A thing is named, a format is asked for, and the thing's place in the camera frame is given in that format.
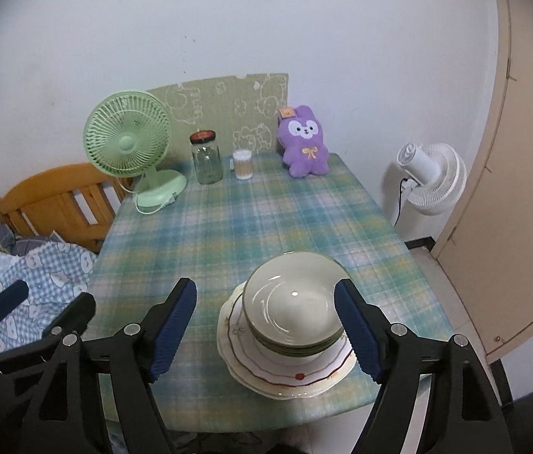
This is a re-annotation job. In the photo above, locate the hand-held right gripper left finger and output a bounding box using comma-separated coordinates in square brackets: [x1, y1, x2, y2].
[18, 277, 198, 454]

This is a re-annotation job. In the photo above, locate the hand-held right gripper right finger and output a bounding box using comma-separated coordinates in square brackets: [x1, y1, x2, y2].
[334, 280, 503, 454]

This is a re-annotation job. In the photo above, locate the white plate with red pattern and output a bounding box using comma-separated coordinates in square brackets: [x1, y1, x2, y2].
[218, 288, 358, 389]

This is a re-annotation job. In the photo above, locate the blue checked printed blanket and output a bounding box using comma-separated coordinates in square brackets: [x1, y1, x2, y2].
[0, 241, 98, 355]

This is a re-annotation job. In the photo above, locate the grey striped cloth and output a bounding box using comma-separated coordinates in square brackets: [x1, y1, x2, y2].
[0, 227, 59, 256]

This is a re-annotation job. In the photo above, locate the wooden headboard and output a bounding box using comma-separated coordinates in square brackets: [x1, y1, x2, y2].
[0, 163, 135, 253]

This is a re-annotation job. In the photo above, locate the plaid tablecloth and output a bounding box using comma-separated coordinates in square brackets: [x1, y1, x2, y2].
[89, 152, 454, 433]

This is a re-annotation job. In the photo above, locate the glass jar with dark lid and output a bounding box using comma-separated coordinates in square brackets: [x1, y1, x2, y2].
[190, 130, 224, 185]

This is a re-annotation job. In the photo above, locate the white standing fan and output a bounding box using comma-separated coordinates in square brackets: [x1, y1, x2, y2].
[396, 142, 468, 217]

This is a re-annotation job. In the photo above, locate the green desk fan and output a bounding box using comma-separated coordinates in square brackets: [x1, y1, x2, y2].
[83, 91, 188, 215]

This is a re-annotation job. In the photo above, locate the cotton swab container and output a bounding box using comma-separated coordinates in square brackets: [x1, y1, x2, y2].
[232, 149, 254, 180]

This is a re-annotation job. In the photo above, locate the purple plush rabbit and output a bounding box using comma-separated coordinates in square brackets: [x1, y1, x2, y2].
[277, 105, 331, 180]

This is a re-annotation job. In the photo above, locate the beige door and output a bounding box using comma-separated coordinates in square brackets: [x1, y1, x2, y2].
[429, 0, 533, 360]

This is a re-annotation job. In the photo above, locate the white fan cable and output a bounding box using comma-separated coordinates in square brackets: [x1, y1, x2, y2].
[134, 189, 179, 215]

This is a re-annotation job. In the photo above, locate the black fan cable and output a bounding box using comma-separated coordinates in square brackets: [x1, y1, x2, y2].
[390, 177, 413, 228]

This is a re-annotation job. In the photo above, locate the green printed wall cloth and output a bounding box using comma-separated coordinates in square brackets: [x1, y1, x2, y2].
[146, 73, 290, 162]

